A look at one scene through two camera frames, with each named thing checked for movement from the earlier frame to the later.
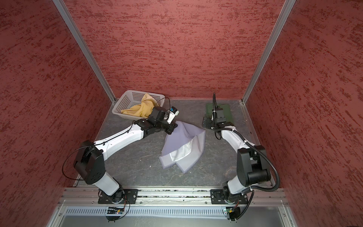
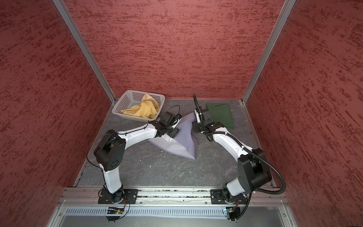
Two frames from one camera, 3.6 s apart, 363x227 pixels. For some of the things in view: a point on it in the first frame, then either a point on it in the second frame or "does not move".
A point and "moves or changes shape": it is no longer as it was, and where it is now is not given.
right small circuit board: [234, 213] does not move
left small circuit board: [115, 210] does not move
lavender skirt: [183, 147] moves or changes shape
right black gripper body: [210, 123] -> [198, 127]
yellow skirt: [143, 110] does not move
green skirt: [226, 107] does not move
